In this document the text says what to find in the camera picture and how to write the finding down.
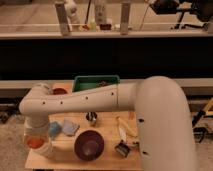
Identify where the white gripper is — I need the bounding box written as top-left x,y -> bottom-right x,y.
24,119 -> 49,148

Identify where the orange apple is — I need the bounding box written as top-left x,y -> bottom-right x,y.
27,138 -> 44,149

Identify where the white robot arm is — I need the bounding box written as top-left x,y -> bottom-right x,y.
19,76 -> 198,171

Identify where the white paper cup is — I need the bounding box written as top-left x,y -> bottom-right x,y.
34,142 -> 53,158

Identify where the small metal cup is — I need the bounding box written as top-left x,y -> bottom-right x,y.
86,112 -> 97,126

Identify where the light blue cloth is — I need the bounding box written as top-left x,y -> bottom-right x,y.
62,120 -> 79,136

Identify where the orange red bowl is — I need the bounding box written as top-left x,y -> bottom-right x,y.
53,88 -> 68,95

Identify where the purple bowl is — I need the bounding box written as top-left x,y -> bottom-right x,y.
74,130 -> 105,161

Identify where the green plastic tray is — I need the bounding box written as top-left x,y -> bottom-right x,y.
72,75 -> 120,92

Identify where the yellow banana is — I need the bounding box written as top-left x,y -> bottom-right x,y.
116,116 -> 137,142

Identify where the orange carrot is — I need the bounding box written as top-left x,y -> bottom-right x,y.
129,111 -> 135,120

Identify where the white figurine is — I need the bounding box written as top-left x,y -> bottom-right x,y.
65,0 -> 80,24

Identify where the left grey post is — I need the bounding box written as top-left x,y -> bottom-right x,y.
55,1 -> 70,36

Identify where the grey post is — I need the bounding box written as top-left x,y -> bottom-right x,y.
55,1 -> 70,36
120,1 -> 131,35

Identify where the right grey post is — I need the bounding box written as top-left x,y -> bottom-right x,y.
120,1 -> 131,35

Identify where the black camera on tripod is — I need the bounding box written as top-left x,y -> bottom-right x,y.
149,0 -> 213,29

